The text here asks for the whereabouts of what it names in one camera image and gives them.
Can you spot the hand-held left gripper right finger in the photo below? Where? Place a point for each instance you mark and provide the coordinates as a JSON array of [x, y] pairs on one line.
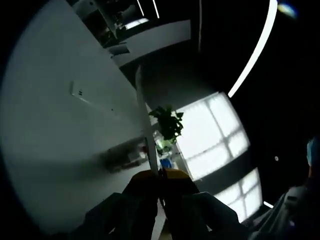
[[180, 195]]

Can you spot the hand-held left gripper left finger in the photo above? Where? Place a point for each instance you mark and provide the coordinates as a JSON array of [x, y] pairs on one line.
[[140, 195]]

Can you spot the blue tissue pack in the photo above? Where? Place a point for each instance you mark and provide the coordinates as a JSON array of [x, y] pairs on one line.
[[166, 163]]

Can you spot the white plastic plant bag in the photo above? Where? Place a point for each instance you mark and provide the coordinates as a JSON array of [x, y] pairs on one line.
[[163, 147]]

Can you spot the potted green plant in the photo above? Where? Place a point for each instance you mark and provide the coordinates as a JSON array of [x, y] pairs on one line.
[[167, 125]]

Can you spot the large bright window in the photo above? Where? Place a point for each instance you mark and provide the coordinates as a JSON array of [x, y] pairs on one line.
[[212, 130]]

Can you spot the person's grey shirt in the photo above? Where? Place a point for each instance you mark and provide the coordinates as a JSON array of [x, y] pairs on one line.
[[275, 225]]

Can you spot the blue face mask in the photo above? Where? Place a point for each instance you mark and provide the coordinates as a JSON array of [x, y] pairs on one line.
[[313, 152]]

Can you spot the curved ceiling light strip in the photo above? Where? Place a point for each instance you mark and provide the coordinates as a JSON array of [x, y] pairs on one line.
[[252, 52]]

